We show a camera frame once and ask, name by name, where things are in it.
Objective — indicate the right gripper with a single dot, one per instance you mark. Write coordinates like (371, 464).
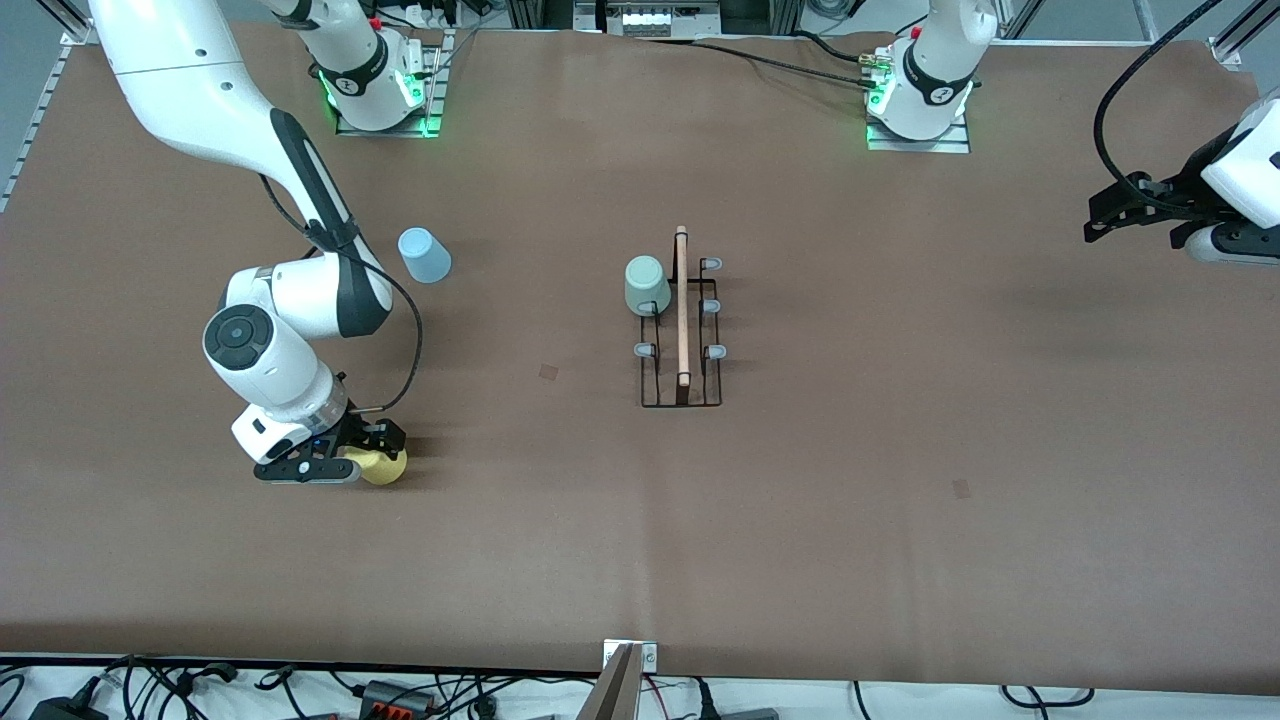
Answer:
(357, 428)

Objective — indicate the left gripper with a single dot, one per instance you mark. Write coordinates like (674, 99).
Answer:
(1176, 198)

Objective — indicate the yellow plastic cup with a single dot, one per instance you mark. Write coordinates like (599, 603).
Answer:
(385, 470)

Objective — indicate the pale green plastic cup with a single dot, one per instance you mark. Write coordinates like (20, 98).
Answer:
(648, 285)

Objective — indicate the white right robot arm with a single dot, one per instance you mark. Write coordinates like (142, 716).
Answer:
(200, 90)

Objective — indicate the light blue plastic cup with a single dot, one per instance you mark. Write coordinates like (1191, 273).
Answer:
(425, 258)

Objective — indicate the black orange connector box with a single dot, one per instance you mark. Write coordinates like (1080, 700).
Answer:
(395, 698)

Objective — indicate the black power adapter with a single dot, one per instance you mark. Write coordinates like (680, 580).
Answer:
(65, 712)

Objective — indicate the brown table cover sheet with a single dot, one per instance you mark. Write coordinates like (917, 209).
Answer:
(800, 520)

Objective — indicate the white power strip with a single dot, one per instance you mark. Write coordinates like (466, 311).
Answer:
(430, 12)

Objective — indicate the black plug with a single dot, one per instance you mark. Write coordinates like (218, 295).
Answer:
(735, 714)

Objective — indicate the grey electrical box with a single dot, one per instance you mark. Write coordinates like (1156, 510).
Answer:
(660, 20)

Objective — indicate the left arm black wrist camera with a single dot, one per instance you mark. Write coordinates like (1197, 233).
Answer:
(1185, 200)

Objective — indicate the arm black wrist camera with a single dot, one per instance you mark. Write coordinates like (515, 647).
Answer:
(375, 437)
(1185, 200)

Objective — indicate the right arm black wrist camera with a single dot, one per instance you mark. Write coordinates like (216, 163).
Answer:
(375, 437)

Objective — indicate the aluminium profile post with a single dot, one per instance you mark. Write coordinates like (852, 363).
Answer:
(65, 22)
(1240, 35)

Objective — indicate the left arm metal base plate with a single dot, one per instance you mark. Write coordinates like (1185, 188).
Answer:
(920, 146)

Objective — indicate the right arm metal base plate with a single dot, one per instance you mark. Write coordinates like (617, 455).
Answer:
(385, 131)

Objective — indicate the camera mount post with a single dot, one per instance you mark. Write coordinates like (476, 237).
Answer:
(615, 690)

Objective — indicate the slotted aluminium rail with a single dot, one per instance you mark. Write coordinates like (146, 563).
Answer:
(40, 120)

